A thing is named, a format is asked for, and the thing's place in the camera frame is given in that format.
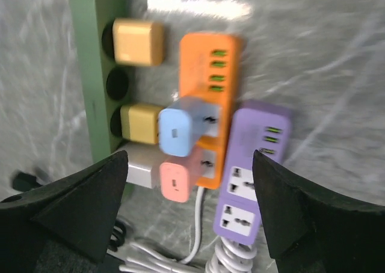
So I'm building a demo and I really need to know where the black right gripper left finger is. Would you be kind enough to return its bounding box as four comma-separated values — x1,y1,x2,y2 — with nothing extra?
1,151,128,272

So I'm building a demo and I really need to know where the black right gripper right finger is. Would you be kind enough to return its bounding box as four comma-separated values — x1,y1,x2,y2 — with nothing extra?
252,150,384,272

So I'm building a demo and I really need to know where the pink plug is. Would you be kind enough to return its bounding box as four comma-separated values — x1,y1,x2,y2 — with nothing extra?
159,146,217,203

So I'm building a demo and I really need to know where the light blue plug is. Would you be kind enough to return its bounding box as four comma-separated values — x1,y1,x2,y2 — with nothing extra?
158,96,221,157

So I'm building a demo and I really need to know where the white plug on strip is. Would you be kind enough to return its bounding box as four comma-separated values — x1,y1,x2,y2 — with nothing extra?
117,142,166,189

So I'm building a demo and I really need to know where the yellow plug lower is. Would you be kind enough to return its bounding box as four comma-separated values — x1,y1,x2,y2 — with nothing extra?
120,103,163,144

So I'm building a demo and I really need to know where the yellow plug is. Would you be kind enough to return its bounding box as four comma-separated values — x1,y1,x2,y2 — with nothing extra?
120,103,163,144
112,18,165,66

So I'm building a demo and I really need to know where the yellow plug upper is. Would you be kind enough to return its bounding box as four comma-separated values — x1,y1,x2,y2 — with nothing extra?
112,18,165,66

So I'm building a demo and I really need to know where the purple power strip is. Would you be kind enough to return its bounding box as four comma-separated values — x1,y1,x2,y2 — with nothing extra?
213,100,292,245

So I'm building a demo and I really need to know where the green power strip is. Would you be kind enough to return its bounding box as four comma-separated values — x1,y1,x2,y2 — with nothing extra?
69,0,135,162

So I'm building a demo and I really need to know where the orange power strip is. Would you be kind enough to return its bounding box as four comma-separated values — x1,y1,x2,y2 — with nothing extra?
179,32,243,189

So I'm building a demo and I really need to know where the white coiled cable purple strip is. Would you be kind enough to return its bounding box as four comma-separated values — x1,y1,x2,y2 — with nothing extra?
205,237,257,273

